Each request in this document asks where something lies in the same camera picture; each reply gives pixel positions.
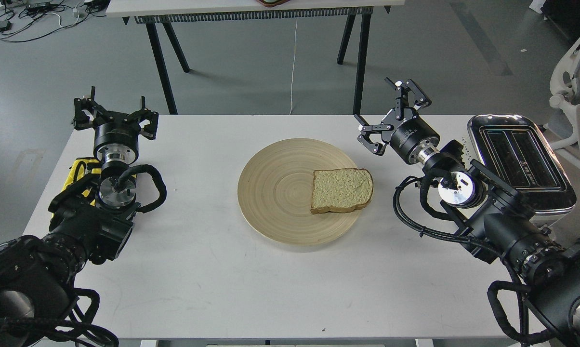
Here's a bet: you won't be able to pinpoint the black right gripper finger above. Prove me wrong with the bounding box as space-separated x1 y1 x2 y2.
354 114 394 156
384 78 432 123

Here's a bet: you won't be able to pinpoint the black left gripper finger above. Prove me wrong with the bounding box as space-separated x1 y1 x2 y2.
73 86 108 131
126 96 159 140

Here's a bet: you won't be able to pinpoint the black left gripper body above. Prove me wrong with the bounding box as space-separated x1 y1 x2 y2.
93 112 140 164

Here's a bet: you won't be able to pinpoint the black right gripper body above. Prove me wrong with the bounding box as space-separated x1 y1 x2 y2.
385 110 440 165

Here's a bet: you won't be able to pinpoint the slice of bread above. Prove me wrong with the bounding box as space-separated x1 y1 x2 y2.
310 168 374 214

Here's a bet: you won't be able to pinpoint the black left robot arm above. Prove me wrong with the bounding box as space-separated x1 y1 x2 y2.
0 87 167 347

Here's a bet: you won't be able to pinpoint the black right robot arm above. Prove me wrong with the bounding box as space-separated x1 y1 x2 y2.
355 80 580 347

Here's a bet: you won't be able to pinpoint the chrome two-slot toaster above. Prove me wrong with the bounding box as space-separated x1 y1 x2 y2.
466 114 577 226

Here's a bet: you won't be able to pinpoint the yellow black object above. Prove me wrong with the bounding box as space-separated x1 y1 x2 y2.
66 157 137 208

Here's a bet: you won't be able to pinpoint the round wooden plate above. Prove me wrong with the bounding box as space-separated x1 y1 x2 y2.
237 138 361 246

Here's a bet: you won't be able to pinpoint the white background table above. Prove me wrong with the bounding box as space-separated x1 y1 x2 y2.
105 0 405 115

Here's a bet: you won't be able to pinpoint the white office chair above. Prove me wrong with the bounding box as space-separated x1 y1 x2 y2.
545 37 580 152

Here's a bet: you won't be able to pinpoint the brown object on background table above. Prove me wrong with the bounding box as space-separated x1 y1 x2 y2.
257 0 289 7

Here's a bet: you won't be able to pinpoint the white hanging cable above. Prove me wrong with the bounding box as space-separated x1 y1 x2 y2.
289 17 298 115

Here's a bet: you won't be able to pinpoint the floor cables and power strips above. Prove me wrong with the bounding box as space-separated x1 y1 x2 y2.
0 0 110 51

